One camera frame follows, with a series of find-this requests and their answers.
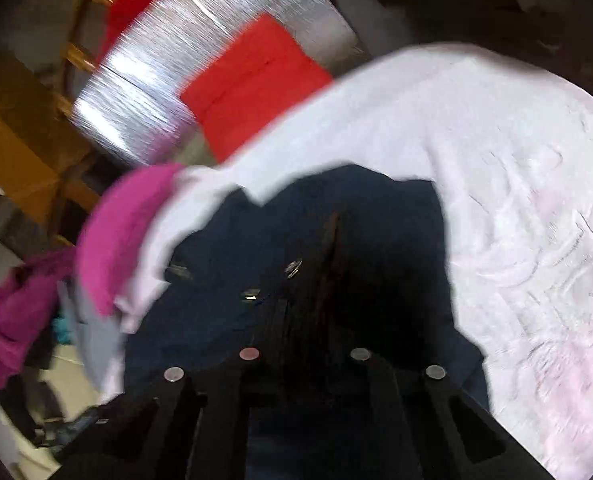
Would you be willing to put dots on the wooden cabinet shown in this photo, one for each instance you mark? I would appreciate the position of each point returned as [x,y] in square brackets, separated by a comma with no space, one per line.
[16,150]

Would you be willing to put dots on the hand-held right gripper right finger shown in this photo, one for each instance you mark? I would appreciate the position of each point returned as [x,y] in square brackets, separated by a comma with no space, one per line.
[364,385]

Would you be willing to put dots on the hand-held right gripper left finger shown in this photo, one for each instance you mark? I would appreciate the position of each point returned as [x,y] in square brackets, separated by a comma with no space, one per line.
[301,300]

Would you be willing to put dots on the white bed blanket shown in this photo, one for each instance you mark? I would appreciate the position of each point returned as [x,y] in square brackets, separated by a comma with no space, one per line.
[476,135]

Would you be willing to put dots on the cream leather sofa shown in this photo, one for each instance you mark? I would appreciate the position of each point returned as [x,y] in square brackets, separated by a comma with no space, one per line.
[74,385]

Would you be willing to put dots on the teal cloth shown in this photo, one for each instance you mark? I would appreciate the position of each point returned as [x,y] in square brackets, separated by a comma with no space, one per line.
[62,330]

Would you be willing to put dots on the magenta garment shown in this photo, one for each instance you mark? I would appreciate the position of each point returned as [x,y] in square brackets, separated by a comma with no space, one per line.
[11,320]

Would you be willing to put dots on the silver foil insulation panel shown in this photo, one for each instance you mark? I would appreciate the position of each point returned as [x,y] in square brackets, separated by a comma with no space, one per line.
[176,60]

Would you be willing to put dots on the black garment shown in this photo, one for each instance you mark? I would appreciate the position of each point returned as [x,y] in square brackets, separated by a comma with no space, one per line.
[31,400]

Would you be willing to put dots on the red pillow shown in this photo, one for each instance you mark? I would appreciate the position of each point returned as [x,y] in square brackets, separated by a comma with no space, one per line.
[256,90]

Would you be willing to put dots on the grey garment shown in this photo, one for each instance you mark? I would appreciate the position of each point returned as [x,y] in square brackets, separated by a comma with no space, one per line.
[99,345]

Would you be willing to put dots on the navy blue garment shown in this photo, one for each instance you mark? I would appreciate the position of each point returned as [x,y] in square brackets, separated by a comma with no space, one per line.
[401,220]

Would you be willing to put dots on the pink pillow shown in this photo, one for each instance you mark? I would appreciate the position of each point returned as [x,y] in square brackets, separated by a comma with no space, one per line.
[121,235]

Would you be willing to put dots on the wooden spindle headboard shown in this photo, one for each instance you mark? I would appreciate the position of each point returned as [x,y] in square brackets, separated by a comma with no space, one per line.
[82,57]

